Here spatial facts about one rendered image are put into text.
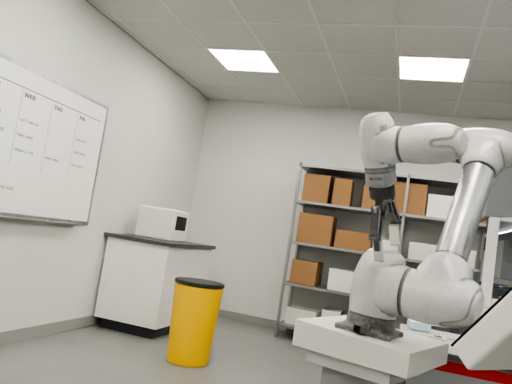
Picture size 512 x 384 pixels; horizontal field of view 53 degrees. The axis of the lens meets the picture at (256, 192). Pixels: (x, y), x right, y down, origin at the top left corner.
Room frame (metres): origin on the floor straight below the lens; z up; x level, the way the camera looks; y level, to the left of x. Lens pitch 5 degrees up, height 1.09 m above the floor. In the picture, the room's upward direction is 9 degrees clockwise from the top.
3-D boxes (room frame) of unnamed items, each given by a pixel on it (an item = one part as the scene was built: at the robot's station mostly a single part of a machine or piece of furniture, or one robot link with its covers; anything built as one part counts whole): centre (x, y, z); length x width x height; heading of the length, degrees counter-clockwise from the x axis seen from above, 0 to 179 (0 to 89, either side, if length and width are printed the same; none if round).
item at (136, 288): (5.37, 0.87, 0.61); 1.15 x 0.72 x 1.22; 163
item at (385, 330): (1.67, -0.42, 0.86); 0.22 x 0.18 x 0.06; 149
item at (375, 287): (1.68, -0.45, 1.00); 0.18 x 0.16 x 0.22; 53
